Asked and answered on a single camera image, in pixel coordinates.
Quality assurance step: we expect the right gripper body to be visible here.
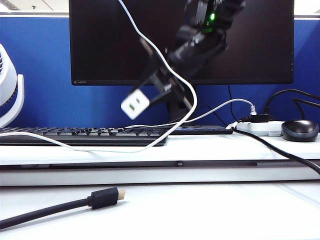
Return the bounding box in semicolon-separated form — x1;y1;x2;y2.
138;26;229;110

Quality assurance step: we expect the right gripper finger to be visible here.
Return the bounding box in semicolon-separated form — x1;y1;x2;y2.
132;56;165;93
149;86;184;106

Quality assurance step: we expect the white Type-C charging cable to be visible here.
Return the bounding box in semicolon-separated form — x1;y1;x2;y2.
0;0;198;154

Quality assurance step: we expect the white charging base block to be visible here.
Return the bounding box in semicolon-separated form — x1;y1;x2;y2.
120;89;151;120

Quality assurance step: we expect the black monitor stand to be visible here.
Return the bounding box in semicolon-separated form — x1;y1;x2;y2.
166;85;198;127

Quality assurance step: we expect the black ASUS monitor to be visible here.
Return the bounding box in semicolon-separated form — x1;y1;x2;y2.
68;0;295;87

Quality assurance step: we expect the black power adapter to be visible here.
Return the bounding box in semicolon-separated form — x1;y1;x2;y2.
241;113;270;124

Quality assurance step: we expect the black keyboard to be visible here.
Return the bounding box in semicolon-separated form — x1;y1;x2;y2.
0;126;169;147

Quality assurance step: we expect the white power strip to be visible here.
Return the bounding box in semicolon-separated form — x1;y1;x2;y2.
225;120;285;137

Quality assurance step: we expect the blue office partition panel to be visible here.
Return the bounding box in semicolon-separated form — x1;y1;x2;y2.
0;12;320;129

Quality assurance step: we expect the black computer mouse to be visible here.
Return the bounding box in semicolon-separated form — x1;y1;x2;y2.
280;119;320;143

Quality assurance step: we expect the white desk fan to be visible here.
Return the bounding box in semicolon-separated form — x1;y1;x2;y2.
0;44;25;127

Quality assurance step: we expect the thin black cable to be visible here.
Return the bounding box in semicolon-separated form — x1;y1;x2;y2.
197;104;227;126
227;84;238;123

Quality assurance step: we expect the black curved power cable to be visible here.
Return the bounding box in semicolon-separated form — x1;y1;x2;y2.
263;89;320;116

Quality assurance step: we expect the black HDMI cable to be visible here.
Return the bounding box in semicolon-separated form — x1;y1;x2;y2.
0;186;127;231

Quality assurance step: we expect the black mouse cable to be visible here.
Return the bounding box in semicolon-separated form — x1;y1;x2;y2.
291;97;320;121

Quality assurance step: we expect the thick black cable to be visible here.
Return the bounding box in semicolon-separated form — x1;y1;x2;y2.
231;126;320;175

